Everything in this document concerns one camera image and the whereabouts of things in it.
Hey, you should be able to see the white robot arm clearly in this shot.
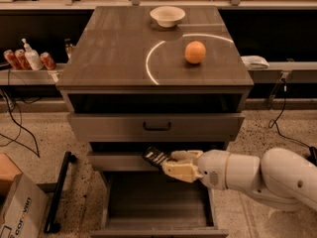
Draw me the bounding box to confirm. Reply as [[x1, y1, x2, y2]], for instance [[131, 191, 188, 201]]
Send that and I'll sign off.
[[162, 148, 317, 211]]

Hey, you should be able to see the red soda can middle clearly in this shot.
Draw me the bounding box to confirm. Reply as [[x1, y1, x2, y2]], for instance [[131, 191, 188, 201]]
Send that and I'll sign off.
[[15, 49, 31, 69]]

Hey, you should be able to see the cardboard box with print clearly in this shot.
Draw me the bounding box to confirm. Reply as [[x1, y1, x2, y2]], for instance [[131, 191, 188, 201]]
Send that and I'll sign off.
[[0, 154, 48, 238]]

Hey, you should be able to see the red soda can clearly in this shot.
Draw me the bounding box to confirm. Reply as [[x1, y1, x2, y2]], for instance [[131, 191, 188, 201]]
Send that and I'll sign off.
[[40, 52, 56, 70], [3, 50, 21, 69], [15, 49, 31, 69]]

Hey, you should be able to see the black rxbar chocolate bar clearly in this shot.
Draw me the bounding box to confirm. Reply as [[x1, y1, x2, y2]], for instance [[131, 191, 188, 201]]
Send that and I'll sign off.
[[143, 147, 172, 170]]

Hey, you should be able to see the black floor cable left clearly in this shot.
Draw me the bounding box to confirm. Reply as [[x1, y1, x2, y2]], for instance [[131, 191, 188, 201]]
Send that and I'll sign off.
[[0, 88, 41, 159]]

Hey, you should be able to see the small glass bottle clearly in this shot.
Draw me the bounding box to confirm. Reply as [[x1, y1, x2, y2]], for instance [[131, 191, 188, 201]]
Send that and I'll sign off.
[[64, 39, 75, 58]]

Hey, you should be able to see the middle drawer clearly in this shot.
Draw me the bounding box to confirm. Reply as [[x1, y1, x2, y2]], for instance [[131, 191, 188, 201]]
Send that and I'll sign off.
[[86, 150, 230, 173]]

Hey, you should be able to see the orange fruit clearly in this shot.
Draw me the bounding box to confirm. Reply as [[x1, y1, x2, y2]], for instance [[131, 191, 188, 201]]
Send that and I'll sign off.
[[184, 41, 206, 64]]

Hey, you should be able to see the black floor cable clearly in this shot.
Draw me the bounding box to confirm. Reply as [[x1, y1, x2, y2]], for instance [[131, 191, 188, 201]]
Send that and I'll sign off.
[[0, 88, 41, 159], [267, 79, 312, 150]]

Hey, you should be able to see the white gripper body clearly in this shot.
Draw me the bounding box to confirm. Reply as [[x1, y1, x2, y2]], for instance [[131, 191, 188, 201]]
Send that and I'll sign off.
[[198, 150, 230, 190]]

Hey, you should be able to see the black floor cable right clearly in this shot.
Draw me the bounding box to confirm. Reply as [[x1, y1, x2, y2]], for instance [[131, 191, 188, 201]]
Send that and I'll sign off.
[[267, 79, 312, 150]]

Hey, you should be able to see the white ceramic bowl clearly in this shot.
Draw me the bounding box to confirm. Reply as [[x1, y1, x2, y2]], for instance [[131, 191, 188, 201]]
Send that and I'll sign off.
[[150, 6, 185, 28]]

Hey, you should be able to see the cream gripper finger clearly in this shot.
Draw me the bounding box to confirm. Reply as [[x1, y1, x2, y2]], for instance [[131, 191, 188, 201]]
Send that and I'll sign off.
[[162, 162, 203, 182], [171, 150, 203, 161]]

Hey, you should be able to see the white folded cloth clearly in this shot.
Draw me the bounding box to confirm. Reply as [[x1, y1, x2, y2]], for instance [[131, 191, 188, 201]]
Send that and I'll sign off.
[[242, 56, 269, 69]]

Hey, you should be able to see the open bottom drawer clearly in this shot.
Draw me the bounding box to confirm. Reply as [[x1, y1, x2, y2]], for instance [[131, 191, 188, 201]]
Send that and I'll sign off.
[[90, 172, 229, 238]]

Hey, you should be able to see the white pump bottle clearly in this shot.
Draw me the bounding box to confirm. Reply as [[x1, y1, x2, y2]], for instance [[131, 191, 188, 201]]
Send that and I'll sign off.
[[22, 38, 44, 70]]

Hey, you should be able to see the black metal bar stand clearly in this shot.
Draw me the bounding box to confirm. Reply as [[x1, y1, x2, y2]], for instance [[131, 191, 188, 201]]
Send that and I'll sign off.
[[44, 152, 77, 234]]

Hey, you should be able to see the grey drawer cabinet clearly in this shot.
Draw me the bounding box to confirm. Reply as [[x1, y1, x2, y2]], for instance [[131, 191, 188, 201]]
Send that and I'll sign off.
[[55, 5, 255, 238]]

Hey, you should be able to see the red soda can right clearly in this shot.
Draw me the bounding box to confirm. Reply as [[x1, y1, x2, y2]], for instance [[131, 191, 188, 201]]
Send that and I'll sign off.
[[40, 52, 56, 70]]

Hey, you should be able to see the top drawer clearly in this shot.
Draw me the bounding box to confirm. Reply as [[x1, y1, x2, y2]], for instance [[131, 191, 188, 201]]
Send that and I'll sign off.
[[67, 113, 245, 143]]

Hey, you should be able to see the red soda can left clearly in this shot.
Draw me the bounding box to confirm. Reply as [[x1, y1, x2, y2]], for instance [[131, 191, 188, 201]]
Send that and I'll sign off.
[[3, 50, 21, 69]]

